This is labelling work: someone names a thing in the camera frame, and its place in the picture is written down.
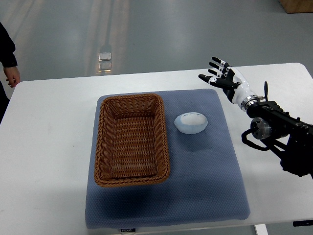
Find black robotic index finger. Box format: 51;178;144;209
208;69;225;78

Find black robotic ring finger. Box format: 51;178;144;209
211;56;231;68

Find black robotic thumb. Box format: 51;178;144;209
198;74;238;89

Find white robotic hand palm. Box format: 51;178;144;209
223;67;256;109

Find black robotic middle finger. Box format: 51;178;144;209
209;62;229;73

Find blue plush toy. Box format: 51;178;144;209
174;112;208;135

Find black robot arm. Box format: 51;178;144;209
199;57;313;177

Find brown wicker basket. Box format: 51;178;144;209
94;94;170;188

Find bystander's hand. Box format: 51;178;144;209
3;66;21;88

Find wooden box corner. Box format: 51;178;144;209
279;0;313;14

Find blue quilted cushion mat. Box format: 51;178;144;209
85;89;250;229

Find metal floor socket plates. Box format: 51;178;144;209
98;52;112;72

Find bystander's black sleeve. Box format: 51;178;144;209
0;24;18;68

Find black table bracket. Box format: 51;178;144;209
293;220;313;227

